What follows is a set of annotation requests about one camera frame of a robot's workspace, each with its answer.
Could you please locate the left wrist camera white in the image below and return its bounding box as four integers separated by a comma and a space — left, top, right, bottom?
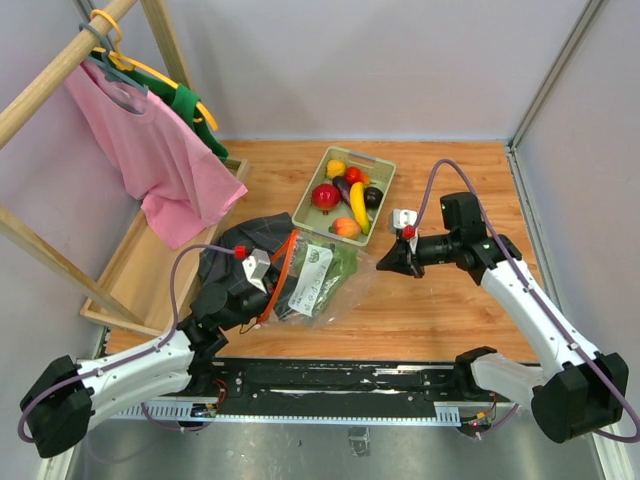
236, 247, 271, 294

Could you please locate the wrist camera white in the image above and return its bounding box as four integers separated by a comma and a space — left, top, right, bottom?
390, 209, 419, 253
236, 247, 271, 294

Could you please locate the purple fake eggplant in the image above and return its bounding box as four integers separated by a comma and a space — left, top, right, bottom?
332, 176, 351, 207

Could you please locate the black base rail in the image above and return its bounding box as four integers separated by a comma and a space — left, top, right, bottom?
114, 358, 510, 428

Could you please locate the red fake apple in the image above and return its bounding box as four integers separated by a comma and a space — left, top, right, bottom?
311, 184, 341, 215

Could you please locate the yellow fake banana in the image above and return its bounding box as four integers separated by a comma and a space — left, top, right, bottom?
350, 182, 371, 235

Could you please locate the green t-shirt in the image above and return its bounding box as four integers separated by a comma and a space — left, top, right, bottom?
127, 71, 229, 162

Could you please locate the dark fake avocado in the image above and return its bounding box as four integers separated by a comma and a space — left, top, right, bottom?
364, 186, 384, 210

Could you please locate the dark grey checked cloth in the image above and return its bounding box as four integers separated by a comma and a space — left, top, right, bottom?
198, 211, 296, 301

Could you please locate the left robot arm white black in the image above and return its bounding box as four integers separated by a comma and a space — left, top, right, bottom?
18, 283, 273, 459

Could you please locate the green fake leafy vegetable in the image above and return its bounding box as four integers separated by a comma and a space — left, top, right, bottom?
274, 237, 358, 324

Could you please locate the clear zip top bag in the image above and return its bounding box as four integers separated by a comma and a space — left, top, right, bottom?
256, 229, 376, 327

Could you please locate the yellow clothes hanger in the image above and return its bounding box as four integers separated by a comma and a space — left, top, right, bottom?
89, 8, 220, 132

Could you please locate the orange fake peach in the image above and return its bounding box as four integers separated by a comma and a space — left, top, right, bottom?
328, 217, 361, 240

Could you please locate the yellow fake orange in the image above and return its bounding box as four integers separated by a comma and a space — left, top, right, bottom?
326, 159, 347, 180

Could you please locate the grey clothes hanger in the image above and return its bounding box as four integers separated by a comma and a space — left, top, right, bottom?
78, 22, 148, 96

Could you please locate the pink t-shirt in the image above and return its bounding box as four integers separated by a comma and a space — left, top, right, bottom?
65, 61, 247, 250

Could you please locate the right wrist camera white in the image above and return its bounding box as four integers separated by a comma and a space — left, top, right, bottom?
390, 209, 419, 253

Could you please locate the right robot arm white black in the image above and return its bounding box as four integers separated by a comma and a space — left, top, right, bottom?
377, 192, 629, 443

